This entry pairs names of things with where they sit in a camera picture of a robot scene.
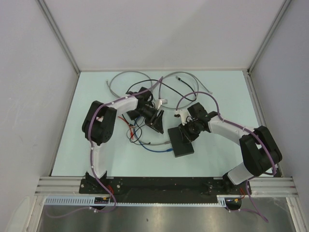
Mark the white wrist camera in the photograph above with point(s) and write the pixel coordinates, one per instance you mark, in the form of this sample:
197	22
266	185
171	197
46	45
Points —
182	114
160	102

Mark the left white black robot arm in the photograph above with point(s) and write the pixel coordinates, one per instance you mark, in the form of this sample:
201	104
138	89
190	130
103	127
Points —
100	120

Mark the black ethernet cable teal plug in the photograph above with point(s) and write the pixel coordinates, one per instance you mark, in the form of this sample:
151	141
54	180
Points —
195	96

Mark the left aluminium corner post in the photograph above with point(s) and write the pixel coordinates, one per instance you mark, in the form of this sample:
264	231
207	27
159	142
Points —
43	6

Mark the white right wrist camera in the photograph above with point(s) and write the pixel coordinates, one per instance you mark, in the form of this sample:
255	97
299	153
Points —
182	114

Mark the aluminium front frame rail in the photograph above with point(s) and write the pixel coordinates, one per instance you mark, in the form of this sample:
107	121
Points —
261	186

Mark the black Mercury network switch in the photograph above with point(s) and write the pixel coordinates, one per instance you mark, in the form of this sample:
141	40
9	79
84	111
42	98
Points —
179	146

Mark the aluminium corner post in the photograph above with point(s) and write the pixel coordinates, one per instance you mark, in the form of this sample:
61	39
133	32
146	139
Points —
43	6
270	32

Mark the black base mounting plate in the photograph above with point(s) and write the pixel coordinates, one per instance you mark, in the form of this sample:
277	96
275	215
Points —
163	187

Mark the white slotted cable duct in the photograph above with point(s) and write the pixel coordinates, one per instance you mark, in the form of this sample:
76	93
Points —
210	201

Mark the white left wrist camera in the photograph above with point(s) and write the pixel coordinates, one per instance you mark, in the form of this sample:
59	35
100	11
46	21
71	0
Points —
160	102

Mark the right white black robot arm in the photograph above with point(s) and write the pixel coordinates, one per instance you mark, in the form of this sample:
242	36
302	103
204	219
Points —
258	148

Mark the small black adapter box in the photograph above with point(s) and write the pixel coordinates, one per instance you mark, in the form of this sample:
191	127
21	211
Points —
133	115

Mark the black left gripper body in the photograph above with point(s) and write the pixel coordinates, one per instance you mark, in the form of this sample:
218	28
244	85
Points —
151	121

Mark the right aluminium corner post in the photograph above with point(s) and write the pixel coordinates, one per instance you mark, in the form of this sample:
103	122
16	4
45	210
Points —
270	32

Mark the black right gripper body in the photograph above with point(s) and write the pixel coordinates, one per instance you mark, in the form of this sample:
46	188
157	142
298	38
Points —
190	130

